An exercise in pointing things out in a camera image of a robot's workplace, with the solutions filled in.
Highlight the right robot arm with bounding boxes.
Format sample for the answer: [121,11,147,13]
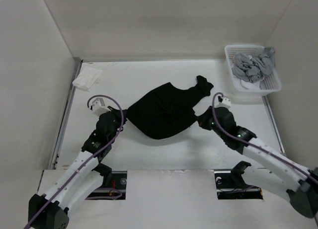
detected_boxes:
[197,107,318,219]

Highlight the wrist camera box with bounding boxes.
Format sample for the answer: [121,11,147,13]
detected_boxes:
[89,97,109,116]
[216,96,231,109]

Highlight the black tank top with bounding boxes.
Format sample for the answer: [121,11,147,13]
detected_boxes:
[126,76,214,140]

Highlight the white plastic basket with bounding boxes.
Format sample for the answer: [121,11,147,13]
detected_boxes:
[224,44,282,97]

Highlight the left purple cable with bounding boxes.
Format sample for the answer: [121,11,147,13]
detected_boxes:
[23,94,124,229]

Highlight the purple cable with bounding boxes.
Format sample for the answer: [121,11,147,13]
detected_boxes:
[23,94,124,229]
[211,92,318,184]

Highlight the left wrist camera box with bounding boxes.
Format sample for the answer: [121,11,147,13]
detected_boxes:
[89,97,109,116]

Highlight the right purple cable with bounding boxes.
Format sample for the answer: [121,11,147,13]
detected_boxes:
[211,92,318,184]

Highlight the white garment in basket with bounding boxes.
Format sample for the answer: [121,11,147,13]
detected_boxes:
[240,80,260,90]

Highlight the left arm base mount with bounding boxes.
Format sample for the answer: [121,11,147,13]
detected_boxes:
[87,164,128,200]

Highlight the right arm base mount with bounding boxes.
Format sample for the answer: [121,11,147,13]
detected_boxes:
[214,161,263,200]

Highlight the folded white tank top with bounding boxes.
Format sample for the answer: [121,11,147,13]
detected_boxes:
[72,66,103,91]

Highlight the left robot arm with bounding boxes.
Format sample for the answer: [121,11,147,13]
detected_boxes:
[25,108,127,229]

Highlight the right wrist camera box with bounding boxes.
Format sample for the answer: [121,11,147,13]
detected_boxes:
[216,96,231,109]

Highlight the grey tank top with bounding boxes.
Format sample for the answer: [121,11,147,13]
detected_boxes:
[232,48,275,82]

